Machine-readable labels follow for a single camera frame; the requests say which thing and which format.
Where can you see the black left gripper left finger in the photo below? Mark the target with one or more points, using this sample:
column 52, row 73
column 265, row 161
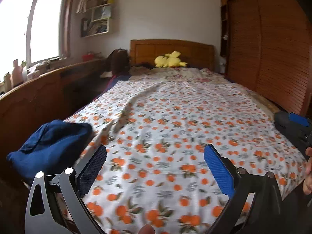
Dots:
column 55, row 201

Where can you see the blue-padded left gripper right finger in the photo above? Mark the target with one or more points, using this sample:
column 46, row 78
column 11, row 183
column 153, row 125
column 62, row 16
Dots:
column 237, row 184

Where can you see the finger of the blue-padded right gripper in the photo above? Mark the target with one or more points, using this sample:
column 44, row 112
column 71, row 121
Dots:
column 299, row 119

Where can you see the navy blue suit jacket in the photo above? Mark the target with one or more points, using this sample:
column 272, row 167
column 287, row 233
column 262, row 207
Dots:
column 52, row 148

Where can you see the person's right hand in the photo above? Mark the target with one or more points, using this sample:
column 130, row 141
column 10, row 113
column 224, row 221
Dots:
column 307, row 185

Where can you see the person's left hand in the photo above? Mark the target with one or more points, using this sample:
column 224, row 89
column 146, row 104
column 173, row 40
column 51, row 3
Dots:
column 147, row 229

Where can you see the louvered wooden wardrobe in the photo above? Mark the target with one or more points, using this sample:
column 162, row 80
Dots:
column 269, row 50

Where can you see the long wooden desk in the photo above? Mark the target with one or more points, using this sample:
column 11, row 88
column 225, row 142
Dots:
column 54, row 95

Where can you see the pink bottle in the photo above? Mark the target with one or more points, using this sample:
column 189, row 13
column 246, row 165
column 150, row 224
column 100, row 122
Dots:
column 17, row 77

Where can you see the yellow Pikachu plush toy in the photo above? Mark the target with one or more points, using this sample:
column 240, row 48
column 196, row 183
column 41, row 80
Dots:
column 169, row 60

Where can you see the orange floral bed sheet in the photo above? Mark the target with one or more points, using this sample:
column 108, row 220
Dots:
column 155, row 131

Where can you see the wooden bed headboard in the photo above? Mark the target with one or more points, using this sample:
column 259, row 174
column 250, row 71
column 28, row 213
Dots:
column 194, row 54

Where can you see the red bowl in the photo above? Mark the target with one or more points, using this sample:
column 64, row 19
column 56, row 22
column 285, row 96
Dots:
column 88, row 57

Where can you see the beige floral quilt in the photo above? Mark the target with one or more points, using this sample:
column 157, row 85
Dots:
column 139, row 73

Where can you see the dark brown chair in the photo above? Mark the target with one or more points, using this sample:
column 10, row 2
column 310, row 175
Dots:
column 118, row 62

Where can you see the window with wooden frame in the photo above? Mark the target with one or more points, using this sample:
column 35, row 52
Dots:
column 30, row 31

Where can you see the white wall shelf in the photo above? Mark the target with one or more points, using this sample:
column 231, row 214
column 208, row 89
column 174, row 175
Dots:
column 96, row 18

